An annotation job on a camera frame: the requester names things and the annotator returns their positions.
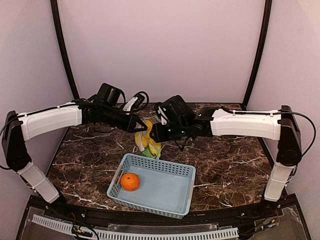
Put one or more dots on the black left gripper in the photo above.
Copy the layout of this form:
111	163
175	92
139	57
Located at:
129	122

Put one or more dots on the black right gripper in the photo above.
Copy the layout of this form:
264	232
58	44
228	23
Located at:
163	132

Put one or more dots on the orange yellow toy mango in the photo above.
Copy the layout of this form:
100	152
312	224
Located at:
149	125

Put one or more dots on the yellow wrinkled toy fruit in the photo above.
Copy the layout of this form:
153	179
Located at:
154	147

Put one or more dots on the clear zip bag blue zipper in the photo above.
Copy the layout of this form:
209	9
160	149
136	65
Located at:
155	120

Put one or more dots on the green toy bitter gourd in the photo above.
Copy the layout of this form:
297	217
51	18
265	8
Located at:
147	153

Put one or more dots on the orange toy fruit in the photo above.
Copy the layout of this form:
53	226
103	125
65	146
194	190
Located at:
130	182

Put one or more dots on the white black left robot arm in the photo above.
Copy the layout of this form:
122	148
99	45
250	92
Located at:
22	131

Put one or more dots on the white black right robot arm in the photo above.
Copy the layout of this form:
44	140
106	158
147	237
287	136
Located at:
277	125

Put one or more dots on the light blue perforated plastic basket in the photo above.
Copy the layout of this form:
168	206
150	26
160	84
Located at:
166	188

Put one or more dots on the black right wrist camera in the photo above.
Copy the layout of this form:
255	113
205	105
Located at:
175	109

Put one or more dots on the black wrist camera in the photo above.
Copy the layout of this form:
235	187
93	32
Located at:
108	94
175	109

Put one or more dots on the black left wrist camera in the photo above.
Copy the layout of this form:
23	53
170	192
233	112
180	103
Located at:
108	94

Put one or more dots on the black table front rail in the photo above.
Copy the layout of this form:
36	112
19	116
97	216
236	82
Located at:
101	217

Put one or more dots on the black frame post left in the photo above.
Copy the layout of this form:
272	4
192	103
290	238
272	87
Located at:
63	49

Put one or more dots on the black frame post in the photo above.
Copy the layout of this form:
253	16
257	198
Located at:
63	49
258	54

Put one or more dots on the white slotted cable duct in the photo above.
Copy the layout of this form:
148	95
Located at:
138	232

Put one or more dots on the black frame post right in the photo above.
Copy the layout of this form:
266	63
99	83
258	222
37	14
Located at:
258	54

